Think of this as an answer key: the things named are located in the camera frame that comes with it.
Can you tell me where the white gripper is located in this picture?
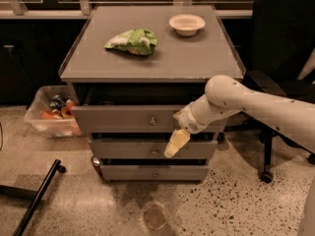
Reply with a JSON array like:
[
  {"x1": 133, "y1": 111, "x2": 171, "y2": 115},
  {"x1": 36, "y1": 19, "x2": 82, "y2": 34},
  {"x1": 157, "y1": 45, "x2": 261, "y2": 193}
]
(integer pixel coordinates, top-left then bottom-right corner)
[{"x1": 164, "y1": 104, "x2": 208, "y2": 158}]

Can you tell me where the grey top drawer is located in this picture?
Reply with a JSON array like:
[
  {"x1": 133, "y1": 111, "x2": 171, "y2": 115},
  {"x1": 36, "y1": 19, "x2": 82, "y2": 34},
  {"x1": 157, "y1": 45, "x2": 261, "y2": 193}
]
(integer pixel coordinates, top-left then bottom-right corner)
[{"x1": 71, "y1": 103, "x2": 227, "y2": 135}]

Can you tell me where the grey drawer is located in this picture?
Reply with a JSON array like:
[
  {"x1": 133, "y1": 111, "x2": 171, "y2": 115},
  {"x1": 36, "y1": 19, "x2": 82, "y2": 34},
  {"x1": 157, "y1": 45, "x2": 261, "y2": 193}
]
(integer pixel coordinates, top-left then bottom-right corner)
[
  {"x1": 100, "y1": 165, "x2": 209, "y2": 181},
  {"x1": 71, "y1": 103, "x2": 227, "y2": 135},
  {"x1": 89, "y1": 140, "x2": 218, "y2": 158}
]

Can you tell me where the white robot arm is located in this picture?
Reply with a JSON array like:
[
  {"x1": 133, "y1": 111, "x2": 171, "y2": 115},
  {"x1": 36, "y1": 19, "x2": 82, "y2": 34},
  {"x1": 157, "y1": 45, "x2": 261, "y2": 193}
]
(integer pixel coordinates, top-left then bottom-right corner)
[{"x1": 164, "y1": 76, "x2": 315, "y2": 236}]

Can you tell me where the grey bottom drawer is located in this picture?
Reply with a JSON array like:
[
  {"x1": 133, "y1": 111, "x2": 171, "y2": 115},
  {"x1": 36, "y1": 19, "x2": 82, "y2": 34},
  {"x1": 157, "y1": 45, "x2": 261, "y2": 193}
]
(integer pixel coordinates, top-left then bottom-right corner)
[{"x1": 100, "y1": 165, "x2": 209, "y2": 181}]

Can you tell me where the grey middle drawer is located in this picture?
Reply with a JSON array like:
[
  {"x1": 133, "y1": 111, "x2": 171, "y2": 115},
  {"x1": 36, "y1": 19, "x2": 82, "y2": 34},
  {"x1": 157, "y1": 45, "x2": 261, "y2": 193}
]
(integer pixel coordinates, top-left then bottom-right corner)
[{"x1": 89, "y1": 140, "x2": 218, "y2": 158}]

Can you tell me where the grey drawer cabinet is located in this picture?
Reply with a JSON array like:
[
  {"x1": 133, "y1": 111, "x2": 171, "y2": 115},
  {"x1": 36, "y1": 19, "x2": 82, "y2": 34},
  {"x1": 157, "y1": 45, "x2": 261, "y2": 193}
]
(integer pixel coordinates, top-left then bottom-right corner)
[{"x1": 60, "y1": 6, "x2": 244, "y2": 175}]

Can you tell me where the round floor drain cover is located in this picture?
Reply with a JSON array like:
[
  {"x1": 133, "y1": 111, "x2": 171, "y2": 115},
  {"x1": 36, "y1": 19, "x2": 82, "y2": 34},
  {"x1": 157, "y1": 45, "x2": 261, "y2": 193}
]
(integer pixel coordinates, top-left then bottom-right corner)
[{"x1": 143, "y1": 205, "x2": 167, "y2": 231}]

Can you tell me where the green chip bag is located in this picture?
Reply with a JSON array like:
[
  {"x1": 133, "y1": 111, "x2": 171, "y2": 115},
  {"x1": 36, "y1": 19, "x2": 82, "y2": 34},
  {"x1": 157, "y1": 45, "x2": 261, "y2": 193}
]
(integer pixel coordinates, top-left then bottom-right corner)
[{"x1": 104, "y1": 29, "x2": 158, "y2": 56}]

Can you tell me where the white paper bowl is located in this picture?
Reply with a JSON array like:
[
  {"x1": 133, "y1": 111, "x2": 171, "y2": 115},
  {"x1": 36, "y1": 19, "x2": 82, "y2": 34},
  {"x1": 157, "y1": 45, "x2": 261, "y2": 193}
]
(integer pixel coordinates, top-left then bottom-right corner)
[{"x1": 169, "y1": 14, "x2": 206, "y2": 36}]

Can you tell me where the orange soda can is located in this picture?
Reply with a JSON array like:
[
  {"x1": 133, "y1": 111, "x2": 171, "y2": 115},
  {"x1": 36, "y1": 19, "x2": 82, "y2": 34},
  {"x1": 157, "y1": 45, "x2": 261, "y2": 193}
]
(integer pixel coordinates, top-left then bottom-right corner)
[{"x1": 61, "y1": 99, "x2": 75, "y2": 119}]

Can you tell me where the blue green soda can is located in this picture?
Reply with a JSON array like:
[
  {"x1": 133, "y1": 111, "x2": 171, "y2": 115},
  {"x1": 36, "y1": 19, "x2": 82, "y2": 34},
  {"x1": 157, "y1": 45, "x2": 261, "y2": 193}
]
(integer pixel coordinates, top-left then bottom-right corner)
[{"x1": 49, "y1": 94, "x2": 66, "y2": 110}]

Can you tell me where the black metal stand leg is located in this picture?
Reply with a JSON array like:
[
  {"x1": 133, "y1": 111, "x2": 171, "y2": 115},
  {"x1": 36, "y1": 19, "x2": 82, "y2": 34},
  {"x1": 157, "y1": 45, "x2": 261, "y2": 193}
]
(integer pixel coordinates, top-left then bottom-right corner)
[{"x1": 0, "y1": 159, "x2": 66, "y2": 236}]

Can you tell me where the clear plastic bin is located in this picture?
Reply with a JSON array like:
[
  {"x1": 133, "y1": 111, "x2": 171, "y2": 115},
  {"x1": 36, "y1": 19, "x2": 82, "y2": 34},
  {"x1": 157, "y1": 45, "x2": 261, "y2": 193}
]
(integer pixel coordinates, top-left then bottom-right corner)
[{"x1": 24, "y1": 86, "x2": 83, "y2": 137}]

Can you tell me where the black office chair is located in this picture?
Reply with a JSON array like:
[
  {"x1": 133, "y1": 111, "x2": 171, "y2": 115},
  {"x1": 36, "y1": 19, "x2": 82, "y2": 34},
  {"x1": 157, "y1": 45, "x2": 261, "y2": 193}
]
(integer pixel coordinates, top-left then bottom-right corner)
[{"x1": 225, "y1": 0, "x2": 315, "y2": 184}]

